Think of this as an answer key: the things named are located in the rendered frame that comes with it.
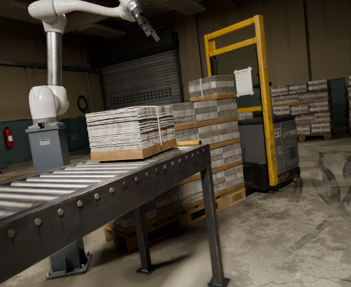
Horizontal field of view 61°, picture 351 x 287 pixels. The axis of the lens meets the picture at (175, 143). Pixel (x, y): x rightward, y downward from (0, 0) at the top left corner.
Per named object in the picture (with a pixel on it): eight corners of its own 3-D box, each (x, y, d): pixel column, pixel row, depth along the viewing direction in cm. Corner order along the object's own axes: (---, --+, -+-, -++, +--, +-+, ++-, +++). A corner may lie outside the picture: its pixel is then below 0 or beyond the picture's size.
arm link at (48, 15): (50, -6, 188) (59, 1, 201) (23, -2, 188) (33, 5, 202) (53, 15, 189) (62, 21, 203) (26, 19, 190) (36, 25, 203)
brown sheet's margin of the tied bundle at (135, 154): (110, 155, 155) (109, 147, 155) (159, 152, 143) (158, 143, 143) (90, 161, 141) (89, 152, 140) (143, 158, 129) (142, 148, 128)
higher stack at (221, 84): (200, 201, 321) (186, 81, 307) (219, 193, 340) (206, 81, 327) (228, 206, 292) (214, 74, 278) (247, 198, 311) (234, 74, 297)
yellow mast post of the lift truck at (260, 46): (266, 185, 318) (250, 17, 300) (270, 183, 324) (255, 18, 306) (273, 185, 311) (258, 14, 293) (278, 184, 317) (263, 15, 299)
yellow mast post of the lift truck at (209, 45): (219, 179, 368) (203, 35, 350) (224, 177, 374) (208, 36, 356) (225, 180, 361) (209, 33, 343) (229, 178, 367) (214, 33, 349)
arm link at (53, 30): (38, 115, 208) (52, 115, 230) (61, 116, 208) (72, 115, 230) (36, 1, 200) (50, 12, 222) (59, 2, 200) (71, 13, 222)
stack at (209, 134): (104, 241, 246) (89, 143, 237) (201, 201, 321) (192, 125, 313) (129, 254, 217) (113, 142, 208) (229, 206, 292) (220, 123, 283)
